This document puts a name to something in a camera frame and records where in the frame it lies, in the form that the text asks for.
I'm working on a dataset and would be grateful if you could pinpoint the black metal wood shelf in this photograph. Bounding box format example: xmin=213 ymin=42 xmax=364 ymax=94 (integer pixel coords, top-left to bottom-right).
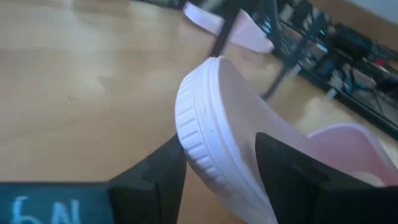
xmin=206 ymin=0 xmax=315 ymax=100

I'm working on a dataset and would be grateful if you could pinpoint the black aluminium table frame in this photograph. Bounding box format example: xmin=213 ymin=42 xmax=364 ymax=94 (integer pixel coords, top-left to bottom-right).
xmin=298 ymin=67 xmax=398 ymax=141

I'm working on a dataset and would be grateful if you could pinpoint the pink rubber slide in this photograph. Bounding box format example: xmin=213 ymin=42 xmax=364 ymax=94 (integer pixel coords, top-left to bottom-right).
xmin=174 ymin=55 xmax=398 ymax=224
xmin=182 ymin=1 xmax=275 ymax=54

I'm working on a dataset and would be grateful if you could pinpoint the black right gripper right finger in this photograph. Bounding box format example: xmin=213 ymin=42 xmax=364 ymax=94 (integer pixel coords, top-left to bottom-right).
xmin=255 ymin=133 xmax=398 ymax=224

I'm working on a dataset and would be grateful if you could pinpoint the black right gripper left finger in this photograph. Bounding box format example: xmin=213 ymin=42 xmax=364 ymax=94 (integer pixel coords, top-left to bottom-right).
xmin=0 ymin=133 xmax=187 ymax=224

